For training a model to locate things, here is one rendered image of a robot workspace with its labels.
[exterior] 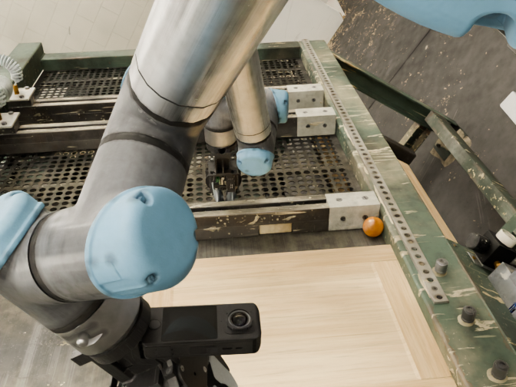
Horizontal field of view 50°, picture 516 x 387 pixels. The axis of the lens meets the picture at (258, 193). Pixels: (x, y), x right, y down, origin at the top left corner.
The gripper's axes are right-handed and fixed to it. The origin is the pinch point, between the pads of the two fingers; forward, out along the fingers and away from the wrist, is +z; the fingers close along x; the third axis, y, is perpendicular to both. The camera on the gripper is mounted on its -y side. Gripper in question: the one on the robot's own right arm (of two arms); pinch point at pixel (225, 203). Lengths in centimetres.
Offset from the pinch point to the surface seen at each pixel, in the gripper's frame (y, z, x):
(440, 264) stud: 35, -6, 44
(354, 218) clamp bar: 11.2, -1.2, 31.3
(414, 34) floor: -212, 38, 124
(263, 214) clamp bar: 11.1, -4.2, 9.0
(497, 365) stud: 61, -8, 44
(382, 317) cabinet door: 43, -1, 30
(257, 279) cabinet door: 28.8, -0.1, 5.9
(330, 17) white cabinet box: -334, 66, 97
